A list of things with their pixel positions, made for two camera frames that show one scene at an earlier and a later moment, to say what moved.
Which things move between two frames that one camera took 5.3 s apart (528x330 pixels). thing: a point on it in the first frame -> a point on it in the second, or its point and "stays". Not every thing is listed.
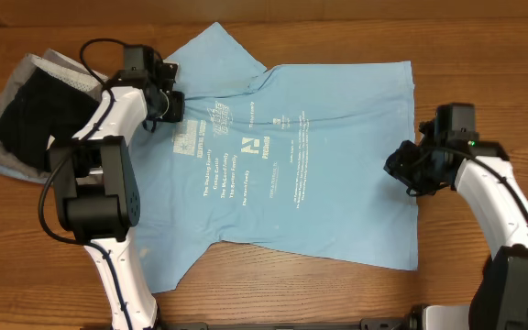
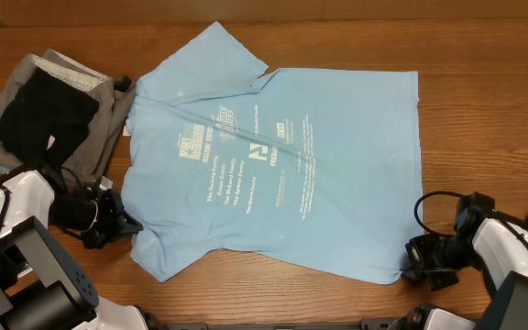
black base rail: (368, 324) stays
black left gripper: (174, 111) -> (116, 225)
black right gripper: (399, 170) -> (418, 265)
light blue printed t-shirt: (290, 160) stays
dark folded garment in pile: (43, 106) stays
